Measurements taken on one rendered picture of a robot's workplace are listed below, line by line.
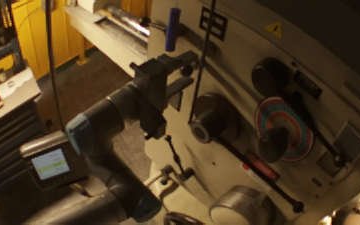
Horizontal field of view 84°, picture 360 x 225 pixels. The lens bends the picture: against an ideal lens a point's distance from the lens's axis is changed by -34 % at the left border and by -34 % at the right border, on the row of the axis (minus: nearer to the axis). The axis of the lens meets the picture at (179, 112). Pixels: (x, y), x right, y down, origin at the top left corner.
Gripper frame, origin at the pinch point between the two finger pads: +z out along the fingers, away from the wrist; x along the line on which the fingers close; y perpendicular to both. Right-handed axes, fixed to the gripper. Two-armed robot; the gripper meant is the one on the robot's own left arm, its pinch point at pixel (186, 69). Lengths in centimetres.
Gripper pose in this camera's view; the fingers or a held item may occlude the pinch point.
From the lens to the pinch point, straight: 66.0
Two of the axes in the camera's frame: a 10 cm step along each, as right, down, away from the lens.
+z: 7.0, -4.8, 5.2
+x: -1.1, 6.5, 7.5
